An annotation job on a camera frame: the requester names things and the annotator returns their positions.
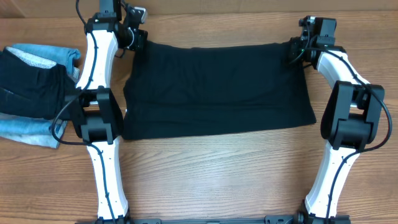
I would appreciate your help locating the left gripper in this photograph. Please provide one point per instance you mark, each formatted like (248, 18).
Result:
(142, 36)

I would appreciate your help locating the black t-shirt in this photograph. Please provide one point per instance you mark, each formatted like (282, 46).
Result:
(174, 92)

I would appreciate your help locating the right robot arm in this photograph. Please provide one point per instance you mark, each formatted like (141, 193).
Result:
(348, 125)

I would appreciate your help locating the folded black garment on stack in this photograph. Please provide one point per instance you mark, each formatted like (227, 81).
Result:
(32, 91)

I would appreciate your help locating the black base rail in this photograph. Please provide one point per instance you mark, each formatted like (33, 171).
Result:
(214, 221)

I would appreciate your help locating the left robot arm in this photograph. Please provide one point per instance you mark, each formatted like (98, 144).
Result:
(92, 107)

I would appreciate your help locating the white mesh garment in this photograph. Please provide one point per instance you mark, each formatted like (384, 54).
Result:
(31, 59)

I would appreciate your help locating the folded light blue garment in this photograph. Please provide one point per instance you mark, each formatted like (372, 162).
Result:
(62, 55)

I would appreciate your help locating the folded blue jeans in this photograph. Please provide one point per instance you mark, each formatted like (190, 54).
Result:
(33, 131)

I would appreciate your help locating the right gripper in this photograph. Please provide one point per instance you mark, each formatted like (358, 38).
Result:
(296, 53)

